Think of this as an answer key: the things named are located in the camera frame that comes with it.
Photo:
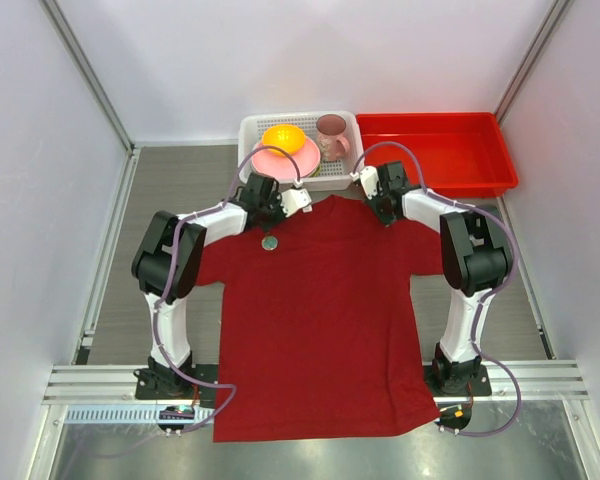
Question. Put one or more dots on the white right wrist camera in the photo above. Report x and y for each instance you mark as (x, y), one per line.
(368, 180)

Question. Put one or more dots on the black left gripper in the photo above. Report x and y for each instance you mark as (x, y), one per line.
(275, 198)

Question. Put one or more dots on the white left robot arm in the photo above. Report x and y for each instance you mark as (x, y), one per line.
(167, 264)

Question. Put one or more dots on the round colourful brooch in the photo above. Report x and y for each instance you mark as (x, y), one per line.
(269, 243)

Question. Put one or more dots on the pink floral mug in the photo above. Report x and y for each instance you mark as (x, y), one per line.
(331, 138)

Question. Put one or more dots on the green plate under pink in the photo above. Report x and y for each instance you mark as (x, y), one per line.
(316, 171)

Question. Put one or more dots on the orange plastic bowl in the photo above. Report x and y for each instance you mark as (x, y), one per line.
(286, 137)

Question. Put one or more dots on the red t-shirt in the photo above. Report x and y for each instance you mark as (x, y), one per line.
(319, 334)

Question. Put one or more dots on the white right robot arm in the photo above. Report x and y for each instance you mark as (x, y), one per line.
(476, 258)

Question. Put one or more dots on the red plastic tray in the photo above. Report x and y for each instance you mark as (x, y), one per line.
(462, 155)

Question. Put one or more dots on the aluminium front rail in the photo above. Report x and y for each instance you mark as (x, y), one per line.
(107, 394)

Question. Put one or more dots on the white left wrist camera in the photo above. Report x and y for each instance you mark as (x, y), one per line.
(294, 200)

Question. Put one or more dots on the white perforated plastic basket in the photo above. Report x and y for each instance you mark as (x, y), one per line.
(333, 176)

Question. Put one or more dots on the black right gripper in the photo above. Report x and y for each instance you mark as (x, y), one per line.
(386, 220)

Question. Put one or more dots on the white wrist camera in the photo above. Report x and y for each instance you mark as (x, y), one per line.
(368, 180)
(294, 200)

